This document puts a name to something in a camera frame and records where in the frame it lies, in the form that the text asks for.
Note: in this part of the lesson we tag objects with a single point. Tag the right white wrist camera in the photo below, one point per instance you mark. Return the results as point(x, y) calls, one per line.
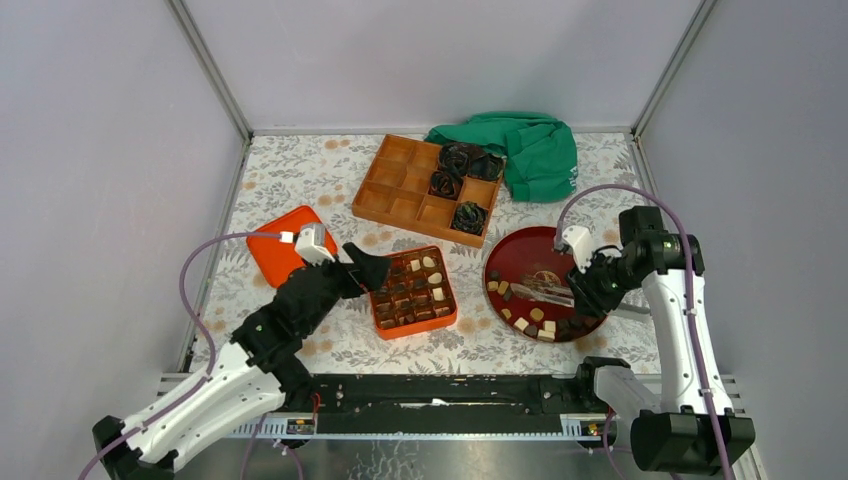
point(576, 241)

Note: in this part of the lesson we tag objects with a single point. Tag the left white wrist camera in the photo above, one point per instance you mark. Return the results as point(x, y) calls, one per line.
point(310, 244)

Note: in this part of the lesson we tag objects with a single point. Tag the dark rolled fabric back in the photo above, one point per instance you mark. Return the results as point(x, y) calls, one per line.
point(470, 160)

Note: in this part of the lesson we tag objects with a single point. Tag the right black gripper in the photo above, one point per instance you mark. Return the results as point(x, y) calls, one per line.
point(588, 300)

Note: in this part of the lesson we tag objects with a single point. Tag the dark rolled fabric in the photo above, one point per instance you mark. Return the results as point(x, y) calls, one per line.
point(470, 218)
point(470, 160)
point(445, 184)

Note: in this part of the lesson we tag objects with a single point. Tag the green cloth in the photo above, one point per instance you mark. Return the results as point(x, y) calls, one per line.
point(540, 151)

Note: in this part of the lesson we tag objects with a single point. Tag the dark rolled fabric front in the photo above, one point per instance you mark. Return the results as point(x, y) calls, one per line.
point(470, 218)

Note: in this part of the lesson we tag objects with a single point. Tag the floral table mat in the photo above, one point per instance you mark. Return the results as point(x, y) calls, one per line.
point(325, 172)

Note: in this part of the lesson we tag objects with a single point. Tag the red round plate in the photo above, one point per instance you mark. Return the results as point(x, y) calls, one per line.
point(527, 256)

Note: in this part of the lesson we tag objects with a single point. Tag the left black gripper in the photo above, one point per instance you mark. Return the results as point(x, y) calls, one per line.
point(371, 272)

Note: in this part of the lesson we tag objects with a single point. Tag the aluminium frame rail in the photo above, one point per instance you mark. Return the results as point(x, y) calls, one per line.
point(265, 427)

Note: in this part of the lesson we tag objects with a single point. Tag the wooden compartment organizer tray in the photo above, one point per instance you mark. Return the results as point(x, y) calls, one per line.
point(396, 192)

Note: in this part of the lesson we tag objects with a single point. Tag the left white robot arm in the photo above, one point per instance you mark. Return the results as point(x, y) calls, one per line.
point(256, 372)

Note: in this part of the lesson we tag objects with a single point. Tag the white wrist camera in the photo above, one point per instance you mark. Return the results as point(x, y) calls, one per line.
point(310, 244)
point(576, 241)

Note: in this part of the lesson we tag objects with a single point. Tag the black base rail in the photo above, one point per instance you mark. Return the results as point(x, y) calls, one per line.
point(430, 397)

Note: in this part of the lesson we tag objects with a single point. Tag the dark rolled fabric middle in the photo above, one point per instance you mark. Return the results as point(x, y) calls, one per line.
point(445, 184)

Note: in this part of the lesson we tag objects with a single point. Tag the metal serving tongs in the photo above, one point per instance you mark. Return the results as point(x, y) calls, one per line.
point(532, 294)

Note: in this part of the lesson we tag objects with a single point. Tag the orange chocolate box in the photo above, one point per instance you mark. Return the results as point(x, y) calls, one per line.
point(404, 306)

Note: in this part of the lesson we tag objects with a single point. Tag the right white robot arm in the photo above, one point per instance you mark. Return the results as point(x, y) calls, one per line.
point(690, 426)

